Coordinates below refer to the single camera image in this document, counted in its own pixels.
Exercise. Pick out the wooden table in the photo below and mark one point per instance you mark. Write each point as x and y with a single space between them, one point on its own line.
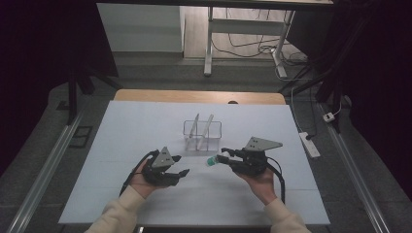
194 96

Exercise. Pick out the white cabinet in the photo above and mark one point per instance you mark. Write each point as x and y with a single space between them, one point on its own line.
139 29

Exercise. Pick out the black floor plate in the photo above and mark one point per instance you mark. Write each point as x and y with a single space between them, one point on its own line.
81 136

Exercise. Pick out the aluminium floor rail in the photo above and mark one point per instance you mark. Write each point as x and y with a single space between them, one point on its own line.
356 174
42 181

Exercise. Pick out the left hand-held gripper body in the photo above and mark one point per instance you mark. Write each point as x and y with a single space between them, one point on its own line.
160 165

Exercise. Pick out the white power strip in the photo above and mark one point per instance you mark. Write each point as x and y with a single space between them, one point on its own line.
310 147

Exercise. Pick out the white green-label glue stick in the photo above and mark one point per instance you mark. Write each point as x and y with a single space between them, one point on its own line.
212 161

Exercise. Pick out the clear ruler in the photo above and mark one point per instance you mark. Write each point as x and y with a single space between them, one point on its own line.
194 127

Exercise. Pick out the black plug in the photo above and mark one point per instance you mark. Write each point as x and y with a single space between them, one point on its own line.
310 136

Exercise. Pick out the clear acrylic desk organizer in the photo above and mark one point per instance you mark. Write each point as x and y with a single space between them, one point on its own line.
213 147

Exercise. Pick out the white desk frame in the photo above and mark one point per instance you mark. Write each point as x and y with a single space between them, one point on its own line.
246 26

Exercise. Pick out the person's right hand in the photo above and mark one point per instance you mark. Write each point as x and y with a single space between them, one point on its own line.
262 187

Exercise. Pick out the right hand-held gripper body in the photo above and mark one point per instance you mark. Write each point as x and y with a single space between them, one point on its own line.
252 161

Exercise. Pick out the person's left hand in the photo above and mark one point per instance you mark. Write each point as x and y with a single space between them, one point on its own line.
141 186

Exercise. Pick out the black stand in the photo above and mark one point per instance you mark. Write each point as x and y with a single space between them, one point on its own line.
333 74
73 97

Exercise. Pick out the pale grey table cover sheet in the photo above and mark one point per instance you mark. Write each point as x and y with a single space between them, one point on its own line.
200 200

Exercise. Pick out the white adapter box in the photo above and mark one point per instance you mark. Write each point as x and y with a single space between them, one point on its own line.
328 117

